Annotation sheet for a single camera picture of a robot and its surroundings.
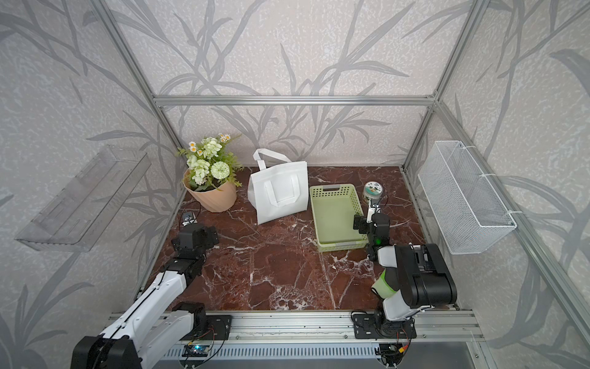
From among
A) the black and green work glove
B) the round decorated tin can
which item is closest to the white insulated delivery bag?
the round decorated tin can

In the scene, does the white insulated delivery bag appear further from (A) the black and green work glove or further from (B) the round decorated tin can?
(A) the black and green work glove

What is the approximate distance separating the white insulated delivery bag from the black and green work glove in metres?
0.42

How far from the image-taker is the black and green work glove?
822mm

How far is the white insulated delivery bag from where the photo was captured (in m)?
0.86
